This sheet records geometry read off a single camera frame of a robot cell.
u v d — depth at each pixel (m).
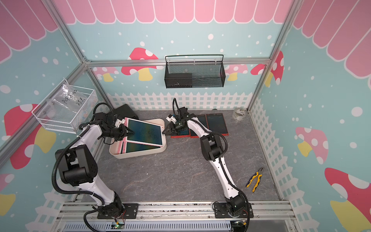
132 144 0.94
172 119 0.97
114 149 0.96
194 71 0.94
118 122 0.85
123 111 1.16
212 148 0.67
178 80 0.92
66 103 0.71
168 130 0.93
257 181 0.83
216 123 1.13
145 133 0.95
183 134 0.95
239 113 1.16
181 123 0.84
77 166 0.49
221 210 0.74
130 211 0.74
